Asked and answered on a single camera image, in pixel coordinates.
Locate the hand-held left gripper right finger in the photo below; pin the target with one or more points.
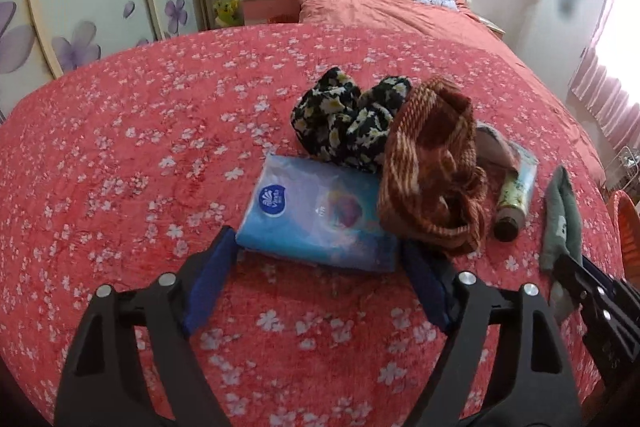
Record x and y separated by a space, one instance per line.
427 289

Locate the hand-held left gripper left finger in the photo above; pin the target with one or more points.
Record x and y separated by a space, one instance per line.
210 279

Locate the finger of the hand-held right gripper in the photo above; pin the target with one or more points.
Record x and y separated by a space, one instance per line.
617 347
590 284

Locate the orange plastic laundry basket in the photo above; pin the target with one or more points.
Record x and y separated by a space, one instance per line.
627 227

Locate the grey green cloth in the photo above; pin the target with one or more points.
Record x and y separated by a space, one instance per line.
560 217

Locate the blue tissue pack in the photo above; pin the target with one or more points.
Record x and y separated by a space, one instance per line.
300 212

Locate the floral hand cream tube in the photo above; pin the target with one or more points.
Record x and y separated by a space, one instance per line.
515 194

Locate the brown striped scarf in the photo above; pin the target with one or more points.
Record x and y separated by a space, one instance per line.
425 157

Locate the pale grey pink cloth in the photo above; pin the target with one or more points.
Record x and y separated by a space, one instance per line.
490 142

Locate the black floral cloth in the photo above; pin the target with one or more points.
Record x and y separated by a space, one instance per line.
330 117

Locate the red floral tablecloth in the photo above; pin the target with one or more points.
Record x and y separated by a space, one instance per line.
150 132

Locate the pink curtain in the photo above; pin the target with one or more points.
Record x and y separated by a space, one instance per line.
610 97

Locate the yellow green plush toy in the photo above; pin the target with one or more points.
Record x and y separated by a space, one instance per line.
227 4

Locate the coral pink duvet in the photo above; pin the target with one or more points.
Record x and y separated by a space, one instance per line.
390 12

